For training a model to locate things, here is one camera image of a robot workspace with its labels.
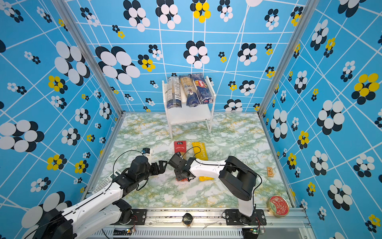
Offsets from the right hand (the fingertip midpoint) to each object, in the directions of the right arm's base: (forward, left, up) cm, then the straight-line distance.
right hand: (182, 173), depth 89 cm
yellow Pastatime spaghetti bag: (+13, -11, +2) cm, 17 cm away
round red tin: (-18, -50, +3) cm, 53 cm away
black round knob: (-25, -5, +11) cm, 27 cm away
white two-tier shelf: (+31, -3, +19) cm, 36 cm away
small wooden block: (+1, -53, 0) cm, 53 cm away
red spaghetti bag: (+16, +2, +4) cm, 17 cm away
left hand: (+3, +10, +9) cm, 14 cm away
